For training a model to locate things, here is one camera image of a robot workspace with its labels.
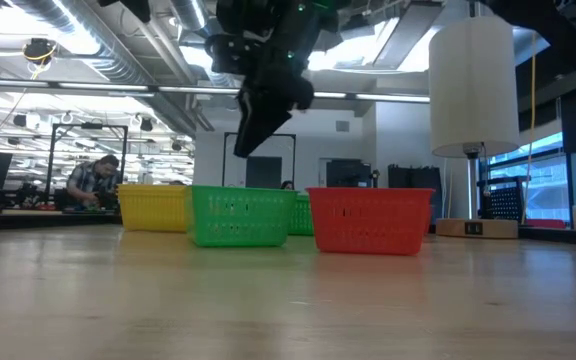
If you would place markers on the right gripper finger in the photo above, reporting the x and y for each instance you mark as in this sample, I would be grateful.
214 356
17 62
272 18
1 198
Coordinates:
249 125
274 120

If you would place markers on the dark grey door panel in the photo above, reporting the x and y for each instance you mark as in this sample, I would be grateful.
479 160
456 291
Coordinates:
263 172

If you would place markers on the green plastic basket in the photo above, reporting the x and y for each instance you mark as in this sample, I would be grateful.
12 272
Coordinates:
240 217
303 217
304 195

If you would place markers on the black metal stand frame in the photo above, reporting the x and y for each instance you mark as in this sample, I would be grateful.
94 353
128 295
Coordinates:
50 160

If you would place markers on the black cabinet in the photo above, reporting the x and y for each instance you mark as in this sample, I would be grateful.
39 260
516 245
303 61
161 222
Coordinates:
413 177

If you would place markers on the person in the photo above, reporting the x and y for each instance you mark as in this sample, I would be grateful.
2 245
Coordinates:
88 182
287 185

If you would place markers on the red flat object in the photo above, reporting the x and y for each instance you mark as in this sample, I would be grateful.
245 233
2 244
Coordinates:
545 223

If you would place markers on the silver ceiling duct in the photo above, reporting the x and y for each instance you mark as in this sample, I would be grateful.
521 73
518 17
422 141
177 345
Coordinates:
128 55

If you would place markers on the black rectangular rig frame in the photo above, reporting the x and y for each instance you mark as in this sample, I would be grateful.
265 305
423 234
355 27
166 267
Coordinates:
294 160

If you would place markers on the yellow plastic basket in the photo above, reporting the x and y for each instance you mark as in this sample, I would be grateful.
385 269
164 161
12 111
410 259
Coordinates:
153 212

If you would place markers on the long ceiling light bar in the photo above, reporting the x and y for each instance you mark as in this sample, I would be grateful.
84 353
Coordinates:
103 86

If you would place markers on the white shade table lamp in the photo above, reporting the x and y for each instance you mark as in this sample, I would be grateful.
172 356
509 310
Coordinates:
473 85

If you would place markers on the black pegboard panel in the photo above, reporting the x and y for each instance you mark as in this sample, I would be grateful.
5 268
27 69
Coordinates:
505 202

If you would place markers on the black screen on stand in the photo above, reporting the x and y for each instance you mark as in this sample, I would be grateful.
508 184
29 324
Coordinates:
348 174

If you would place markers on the black ceiling camera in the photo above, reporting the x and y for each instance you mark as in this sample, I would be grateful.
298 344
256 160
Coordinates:
39 50

